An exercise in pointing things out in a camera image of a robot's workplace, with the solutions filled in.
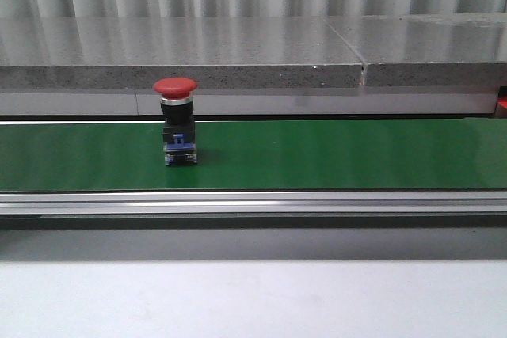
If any red mushroom button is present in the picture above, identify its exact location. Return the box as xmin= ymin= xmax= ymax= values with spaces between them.
xmin=153 ymin=77 xmax=197 ymax=165

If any red plastic bin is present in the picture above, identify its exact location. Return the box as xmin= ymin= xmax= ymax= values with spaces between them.
xmin=494 ymin=96 xmax=507 ymax=118

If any grey speckled stone counter slab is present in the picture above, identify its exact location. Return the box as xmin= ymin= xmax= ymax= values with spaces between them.
xmin=1 ymin=17 xmax=362 ymax=89

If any green conveyor belt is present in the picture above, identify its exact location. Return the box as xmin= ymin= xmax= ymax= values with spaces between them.
xmin=1 ymin=118 xmax=506 ymax=192

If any white cabinet panel under counter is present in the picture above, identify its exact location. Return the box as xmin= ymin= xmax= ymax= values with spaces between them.
xmin=1 ymin=86 xmax=498 ymax=116

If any aluminium conveyor side rail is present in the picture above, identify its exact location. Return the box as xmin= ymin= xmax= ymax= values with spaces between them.
xmin=1 ymin=190 xmax=506 ymax=230

